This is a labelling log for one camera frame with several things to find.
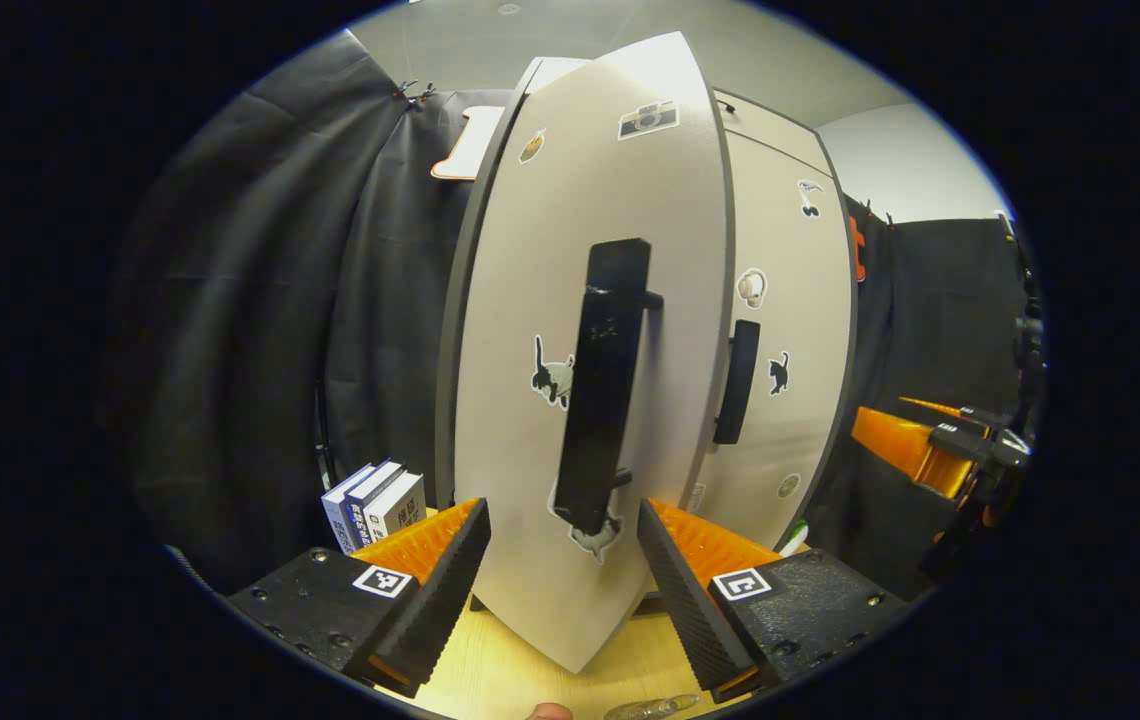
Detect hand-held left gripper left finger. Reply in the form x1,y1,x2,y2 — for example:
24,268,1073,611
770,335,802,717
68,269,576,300
228,497,493,699

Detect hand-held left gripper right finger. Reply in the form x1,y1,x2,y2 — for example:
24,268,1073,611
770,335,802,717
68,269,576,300
636,497,911,704

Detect clear glass bottle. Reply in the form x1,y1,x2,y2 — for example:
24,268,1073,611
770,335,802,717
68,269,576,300
605,693,701,720

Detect white cabinet door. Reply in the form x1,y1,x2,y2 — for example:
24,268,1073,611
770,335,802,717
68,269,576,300
435,30,736,676
695,130,856,553

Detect white grey cabinet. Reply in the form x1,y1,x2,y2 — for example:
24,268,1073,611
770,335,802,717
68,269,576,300
433,55,861,616

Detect black backdrop cloth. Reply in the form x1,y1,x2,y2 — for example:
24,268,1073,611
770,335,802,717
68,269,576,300
105,30,1046,601

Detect black door handle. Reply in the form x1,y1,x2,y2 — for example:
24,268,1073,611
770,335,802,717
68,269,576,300
553,238,666,536
713,319,763,446

